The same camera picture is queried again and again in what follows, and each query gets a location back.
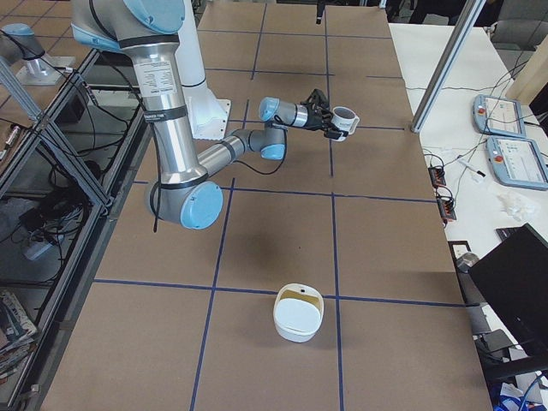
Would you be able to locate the white rectangular container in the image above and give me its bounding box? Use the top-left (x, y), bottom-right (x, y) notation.
top-left (273, 283), bottom-right (325, 343)

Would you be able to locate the orange black connector block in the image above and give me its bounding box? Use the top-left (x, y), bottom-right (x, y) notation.
top-left (428, 167), bottom-right (446, 188)

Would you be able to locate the black marker pen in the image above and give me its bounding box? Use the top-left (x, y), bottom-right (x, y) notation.
top-left (457, 158), bottom-right (485, 178)

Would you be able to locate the teach pendant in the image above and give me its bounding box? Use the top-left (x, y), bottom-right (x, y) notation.
top-left (472, 94), bottom-right (526, 138)
top-left (486, 135), bottom-right (547, 191)

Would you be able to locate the black laptop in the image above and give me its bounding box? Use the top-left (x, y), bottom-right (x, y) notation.
top-left (469, 223), bottom-right (547, 355)

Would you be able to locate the upper teach pendant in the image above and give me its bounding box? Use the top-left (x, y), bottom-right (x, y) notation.
top-left (472, 94), bottom-right (526, 138)

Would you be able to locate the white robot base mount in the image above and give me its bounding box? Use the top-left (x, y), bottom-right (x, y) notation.
top-left (188, 97), bottom-right (231, 140)

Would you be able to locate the brown paper table cover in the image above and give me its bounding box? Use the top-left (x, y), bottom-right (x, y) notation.
top-left (42, 2), bottom-right (491, 410)

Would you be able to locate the white side table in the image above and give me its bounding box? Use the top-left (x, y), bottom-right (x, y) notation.
top-left (387, 21), bottom-right (548, 411)

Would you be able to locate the silver metal cylinder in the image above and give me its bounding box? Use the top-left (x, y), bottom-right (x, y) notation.
top-left (456, 252), bottom-right (480, 273)

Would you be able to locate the white ribbed ceramic mug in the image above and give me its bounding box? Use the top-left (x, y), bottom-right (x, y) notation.
top-left (331, 106), bottom-right (360, 135)

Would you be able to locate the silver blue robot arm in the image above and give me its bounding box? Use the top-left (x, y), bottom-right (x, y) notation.
top-left (72, 1), bottom-right (359, 229)
top-left (1, 1), bottom-right (203, 86)

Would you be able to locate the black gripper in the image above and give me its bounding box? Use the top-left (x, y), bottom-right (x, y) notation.
top-left (300, 0), bottom-right (348, 141)

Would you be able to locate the crumpled white tissue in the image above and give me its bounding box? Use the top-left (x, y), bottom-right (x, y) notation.
top-left (497, 192), bottom-right (540, 222)

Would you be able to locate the aluminium frame post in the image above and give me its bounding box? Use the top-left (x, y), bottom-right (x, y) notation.
top-left (410, 0), bottom-right (486, 134)

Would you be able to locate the lower teach pendant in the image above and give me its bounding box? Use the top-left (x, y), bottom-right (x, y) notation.
top-left (486, 135), bottom-right (547, 191)

